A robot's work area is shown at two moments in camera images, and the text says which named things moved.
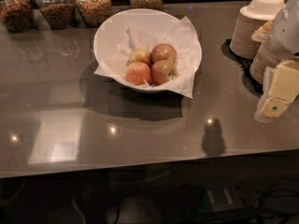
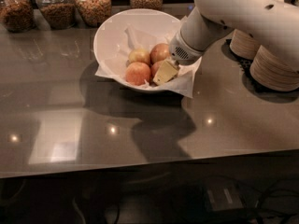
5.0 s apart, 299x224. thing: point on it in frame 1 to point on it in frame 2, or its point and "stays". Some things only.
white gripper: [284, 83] to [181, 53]
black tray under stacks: [250, 84] stays
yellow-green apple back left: [139, 55] stays
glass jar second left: [58, 5] stays
